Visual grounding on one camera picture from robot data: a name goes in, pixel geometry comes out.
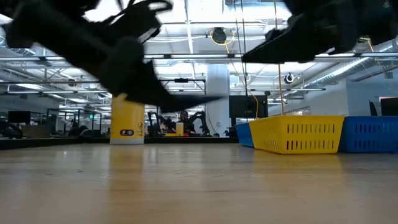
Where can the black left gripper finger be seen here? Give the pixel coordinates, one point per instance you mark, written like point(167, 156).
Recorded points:
point(174, 101)

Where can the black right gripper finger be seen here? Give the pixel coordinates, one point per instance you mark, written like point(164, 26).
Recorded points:
point(289, 46)

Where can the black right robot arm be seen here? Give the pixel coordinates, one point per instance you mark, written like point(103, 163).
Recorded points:
point(379, 18)

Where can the black background robot arm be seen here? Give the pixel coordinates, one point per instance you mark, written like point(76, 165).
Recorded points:
point(152, 123)
point(202, 119)

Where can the person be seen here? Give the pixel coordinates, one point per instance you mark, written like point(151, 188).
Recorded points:
point(184, 116)

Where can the small yellow canister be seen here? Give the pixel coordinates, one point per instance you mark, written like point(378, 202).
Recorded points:
point(179, 129)

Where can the white square column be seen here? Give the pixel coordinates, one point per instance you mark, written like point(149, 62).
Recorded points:
point(217, 93)

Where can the yellow white wipes canister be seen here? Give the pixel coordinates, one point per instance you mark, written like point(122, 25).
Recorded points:
point(127, 124)

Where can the yellow plastic basket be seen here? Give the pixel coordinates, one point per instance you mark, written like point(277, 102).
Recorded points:
point(298, 119)

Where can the black office chair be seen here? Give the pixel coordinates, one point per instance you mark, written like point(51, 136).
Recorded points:
point(82, 132)
point(11, 132)

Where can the black desk monitor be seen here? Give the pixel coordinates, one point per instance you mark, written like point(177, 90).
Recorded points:
point(390, 107)
point(373, 109)
point(18, 117)

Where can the black aluminium cell frame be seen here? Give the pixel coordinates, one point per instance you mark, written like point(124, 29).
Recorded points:
point(186, 140)

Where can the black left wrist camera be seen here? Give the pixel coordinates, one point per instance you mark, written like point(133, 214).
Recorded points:
point(140, 18)

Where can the black wall monitor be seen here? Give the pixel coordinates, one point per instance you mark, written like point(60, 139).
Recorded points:
point(245, 107)

